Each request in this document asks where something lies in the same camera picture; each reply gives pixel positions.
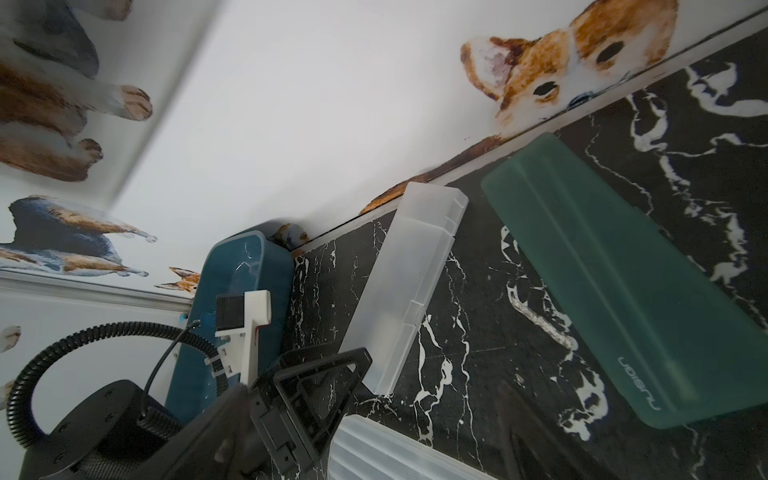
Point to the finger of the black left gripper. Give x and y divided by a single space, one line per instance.
297 405

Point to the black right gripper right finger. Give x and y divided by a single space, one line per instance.
534 448

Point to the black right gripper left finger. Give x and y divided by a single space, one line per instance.
210 447

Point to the clear ribbed case back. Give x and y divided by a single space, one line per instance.
364 449

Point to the clear pencil case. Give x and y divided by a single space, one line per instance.
403 280

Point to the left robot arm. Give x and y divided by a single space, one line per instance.
101 439

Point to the teal plastic storage box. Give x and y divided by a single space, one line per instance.
247 261

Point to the dark green case upright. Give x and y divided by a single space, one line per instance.
675 346

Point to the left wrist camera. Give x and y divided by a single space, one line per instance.
239 318

